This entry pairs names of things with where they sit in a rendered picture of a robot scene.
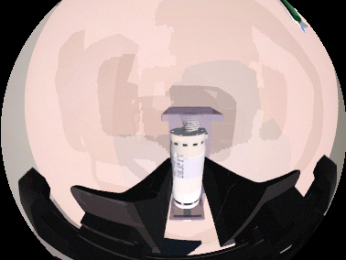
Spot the grey battery holder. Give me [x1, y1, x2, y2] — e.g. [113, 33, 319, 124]
[161, 107, 224, 222]

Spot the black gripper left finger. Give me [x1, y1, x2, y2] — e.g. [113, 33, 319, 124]
[70, 158, 173, 253]

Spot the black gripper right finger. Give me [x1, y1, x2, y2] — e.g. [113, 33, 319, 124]
[202, 157, 301, 247]

